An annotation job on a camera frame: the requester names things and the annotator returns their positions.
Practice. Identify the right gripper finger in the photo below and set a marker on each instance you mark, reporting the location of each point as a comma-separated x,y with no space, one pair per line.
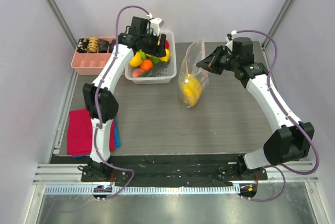
209,67
213,56

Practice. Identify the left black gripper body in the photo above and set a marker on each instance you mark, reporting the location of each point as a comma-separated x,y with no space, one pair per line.
149,38

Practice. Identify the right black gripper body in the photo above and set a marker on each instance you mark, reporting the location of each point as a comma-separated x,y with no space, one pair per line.
218,58

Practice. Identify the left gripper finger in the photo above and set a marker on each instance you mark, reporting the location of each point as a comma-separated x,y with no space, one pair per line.
161,46
152,49

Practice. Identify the orange fruit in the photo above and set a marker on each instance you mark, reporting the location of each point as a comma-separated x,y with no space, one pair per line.
146,65

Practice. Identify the yellow lemon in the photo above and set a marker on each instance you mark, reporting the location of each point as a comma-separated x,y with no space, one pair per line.
136,61

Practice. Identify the clear pink zip top bag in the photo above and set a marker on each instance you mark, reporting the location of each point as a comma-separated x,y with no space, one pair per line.
194,53

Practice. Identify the pink peach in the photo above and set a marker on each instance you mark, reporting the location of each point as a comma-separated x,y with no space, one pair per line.
137,73

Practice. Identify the yellow banana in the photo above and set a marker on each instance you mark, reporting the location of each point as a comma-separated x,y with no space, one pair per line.
191,90

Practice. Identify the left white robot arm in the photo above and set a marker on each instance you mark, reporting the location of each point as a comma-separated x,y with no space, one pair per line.
103,107

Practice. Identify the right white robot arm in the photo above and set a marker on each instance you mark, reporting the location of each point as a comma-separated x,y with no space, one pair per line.
290,138

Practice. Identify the red apple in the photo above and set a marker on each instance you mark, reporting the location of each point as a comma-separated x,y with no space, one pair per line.
167,44

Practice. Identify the yellow pear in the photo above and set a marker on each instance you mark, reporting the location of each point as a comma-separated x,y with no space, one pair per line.
167,56

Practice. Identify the green grapes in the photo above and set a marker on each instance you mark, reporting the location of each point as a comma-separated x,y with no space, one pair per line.
152,58

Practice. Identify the white plastic fruit basket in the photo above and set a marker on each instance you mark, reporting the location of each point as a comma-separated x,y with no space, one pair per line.
161,73

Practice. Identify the dark chocolate cake slice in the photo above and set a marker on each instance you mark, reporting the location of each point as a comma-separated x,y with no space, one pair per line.
103,46

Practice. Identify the tan swirl pastry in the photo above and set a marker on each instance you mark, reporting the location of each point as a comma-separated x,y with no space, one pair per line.
93,45

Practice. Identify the dark sushi roll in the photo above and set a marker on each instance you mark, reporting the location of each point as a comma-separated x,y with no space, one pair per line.
82,45

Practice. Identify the pink divided tray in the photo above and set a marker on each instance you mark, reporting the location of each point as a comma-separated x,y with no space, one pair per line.
86,63

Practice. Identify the blue folded cloth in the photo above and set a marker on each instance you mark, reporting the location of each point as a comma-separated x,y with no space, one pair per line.
116,134

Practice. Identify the red folded cloth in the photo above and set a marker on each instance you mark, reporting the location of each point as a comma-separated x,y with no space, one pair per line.
79,134

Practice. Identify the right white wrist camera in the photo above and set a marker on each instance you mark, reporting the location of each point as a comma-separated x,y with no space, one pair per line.
229,39

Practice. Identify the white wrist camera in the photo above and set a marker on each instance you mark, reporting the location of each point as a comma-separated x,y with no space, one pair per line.
155,24
229,39

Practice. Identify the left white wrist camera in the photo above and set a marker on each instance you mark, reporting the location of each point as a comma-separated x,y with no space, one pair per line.
155,24

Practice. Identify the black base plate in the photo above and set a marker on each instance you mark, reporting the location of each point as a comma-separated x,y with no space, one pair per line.
166,170

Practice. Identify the white slotted cable duct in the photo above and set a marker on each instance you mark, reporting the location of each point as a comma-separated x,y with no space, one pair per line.
94,189

